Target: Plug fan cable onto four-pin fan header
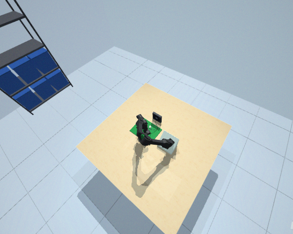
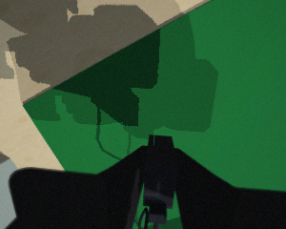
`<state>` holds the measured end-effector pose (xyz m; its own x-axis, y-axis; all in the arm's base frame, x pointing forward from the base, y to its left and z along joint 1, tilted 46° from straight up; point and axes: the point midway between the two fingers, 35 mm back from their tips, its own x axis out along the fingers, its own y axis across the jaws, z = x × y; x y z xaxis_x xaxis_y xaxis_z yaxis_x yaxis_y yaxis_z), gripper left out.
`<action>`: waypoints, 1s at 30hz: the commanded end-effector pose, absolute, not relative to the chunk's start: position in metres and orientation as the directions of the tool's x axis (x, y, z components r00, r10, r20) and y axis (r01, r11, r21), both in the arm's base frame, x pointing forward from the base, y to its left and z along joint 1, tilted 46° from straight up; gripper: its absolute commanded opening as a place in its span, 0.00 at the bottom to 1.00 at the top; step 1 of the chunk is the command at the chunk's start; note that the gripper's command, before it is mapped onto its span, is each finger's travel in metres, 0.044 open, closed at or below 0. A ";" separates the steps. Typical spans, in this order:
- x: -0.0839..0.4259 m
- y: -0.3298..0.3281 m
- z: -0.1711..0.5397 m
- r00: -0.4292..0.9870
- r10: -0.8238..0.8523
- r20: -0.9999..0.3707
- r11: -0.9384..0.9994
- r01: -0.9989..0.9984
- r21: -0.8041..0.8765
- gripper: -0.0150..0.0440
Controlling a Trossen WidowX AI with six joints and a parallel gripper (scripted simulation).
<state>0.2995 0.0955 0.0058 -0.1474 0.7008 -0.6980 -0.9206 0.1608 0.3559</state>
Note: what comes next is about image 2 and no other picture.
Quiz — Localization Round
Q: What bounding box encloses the green circuit board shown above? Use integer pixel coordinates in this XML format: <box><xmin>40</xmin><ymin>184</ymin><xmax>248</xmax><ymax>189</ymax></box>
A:
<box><xmin>23</xmin><ymin>0</ymin><xmax>286</xmax><ymax>192</ymax></box>

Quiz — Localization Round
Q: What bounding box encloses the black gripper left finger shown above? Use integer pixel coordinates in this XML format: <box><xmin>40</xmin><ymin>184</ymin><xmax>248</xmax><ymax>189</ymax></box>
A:
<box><xmin>9</xmin><ymin>146</ymin><xmax>148</xmax><ymax>229</ymax></box>

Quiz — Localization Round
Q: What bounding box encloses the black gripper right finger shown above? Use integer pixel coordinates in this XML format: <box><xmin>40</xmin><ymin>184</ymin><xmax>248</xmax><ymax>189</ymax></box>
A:
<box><xmin>174</xmin><ymin>148</ymin><xmax>286</xmax><ymax>229</ymax></box>

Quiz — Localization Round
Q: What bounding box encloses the black fan cable with plug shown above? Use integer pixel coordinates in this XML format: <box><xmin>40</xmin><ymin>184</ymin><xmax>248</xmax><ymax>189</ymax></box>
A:
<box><xmin>138</xmin><ymin>135</ymin><xmax>178</xmax><ymax>229</ymax></box>

